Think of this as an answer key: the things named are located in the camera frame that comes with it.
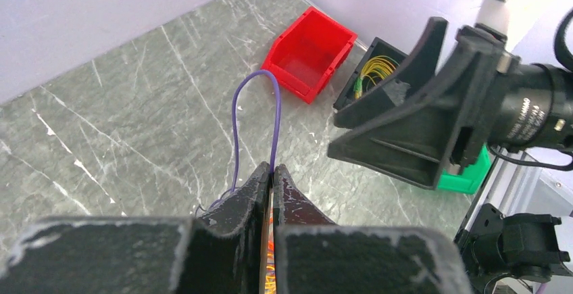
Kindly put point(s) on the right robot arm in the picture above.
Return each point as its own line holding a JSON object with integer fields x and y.
{"x": 536, "y": 111}

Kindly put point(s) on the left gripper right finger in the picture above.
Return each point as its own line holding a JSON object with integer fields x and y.
{"x": 312, "y": 254}

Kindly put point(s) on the black plastic bin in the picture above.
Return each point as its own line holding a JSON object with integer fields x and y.
{"x": 379, "y": 62}

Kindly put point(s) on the red plastic bin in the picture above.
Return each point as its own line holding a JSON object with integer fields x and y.
{"x": 307, "y": 54}

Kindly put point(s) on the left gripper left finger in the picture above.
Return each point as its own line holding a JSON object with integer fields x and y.
{"x": 220, "y": 251}

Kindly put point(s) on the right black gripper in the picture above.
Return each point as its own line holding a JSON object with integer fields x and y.
{"x": 413, "y": 135}

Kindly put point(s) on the green plastic bin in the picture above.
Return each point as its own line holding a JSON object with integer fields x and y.
{"x": 471, "y": 179}

